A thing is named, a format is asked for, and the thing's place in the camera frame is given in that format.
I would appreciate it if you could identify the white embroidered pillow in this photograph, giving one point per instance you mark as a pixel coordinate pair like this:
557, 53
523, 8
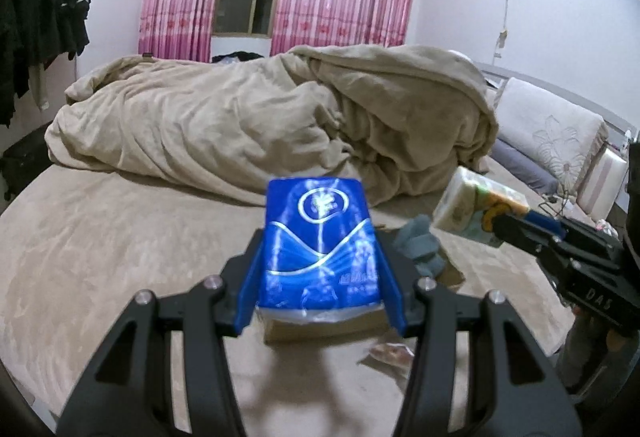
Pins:
550, 132

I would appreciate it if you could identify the grey-blue cloth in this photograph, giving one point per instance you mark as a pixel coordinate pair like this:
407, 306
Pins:
417, 244

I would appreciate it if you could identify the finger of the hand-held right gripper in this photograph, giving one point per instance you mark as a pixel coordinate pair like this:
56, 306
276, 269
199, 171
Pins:
517, 232
545, 220

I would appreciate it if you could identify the hanging black clothes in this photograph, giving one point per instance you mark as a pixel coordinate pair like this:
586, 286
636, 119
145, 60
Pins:
40, 22

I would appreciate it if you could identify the small white tissue pack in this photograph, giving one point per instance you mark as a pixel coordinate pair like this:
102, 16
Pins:
470, 207

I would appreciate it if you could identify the dark bag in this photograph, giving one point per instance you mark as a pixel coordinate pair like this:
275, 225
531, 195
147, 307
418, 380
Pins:
237, 57

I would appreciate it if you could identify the grey-purple pillow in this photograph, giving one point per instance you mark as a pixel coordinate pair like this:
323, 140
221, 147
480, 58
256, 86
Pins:
520, 164

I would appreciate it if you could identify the crumpled plastic wrapper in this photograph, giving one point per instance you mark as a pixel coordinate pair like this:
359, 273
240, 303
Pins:
387, 353

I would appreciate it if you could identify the bed with beige sheet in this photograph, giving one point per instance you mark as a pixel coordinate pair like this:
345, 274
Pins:
125, 257

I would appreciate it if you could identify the blue tissue pack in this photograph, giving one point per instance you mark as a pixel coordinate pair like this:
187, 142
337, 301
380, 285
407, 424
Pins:
320, 252

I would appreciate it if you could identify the black suitcase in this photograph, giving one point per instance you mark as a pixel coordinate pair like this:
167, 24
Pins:
25, 162

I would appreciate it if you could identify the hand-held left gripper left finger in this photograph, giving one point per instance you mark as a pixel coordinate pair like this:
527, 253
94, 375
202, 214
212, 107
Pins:
249, 289

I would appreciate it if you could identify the beige fleece blanket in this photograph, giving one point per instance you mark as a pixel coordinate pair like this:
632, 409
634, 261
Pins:
260, 122

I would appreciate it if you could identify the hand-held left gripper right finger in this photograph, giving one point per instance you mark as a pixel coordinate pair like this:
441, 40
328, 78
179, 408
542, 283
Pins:
392, 289

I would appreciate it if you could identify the small cardboard box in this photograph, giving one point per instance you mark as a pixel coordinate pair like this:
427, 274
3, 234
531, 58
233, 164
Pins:
325, 327

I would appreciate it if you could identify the striped white pillow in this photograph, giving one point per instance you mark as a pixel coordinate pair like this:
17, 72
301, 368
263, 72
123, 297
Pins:
602, 182

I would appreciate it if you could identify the grey bed headboard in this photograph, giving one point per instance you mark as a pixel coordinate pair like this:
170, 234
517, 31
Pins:
550, 84

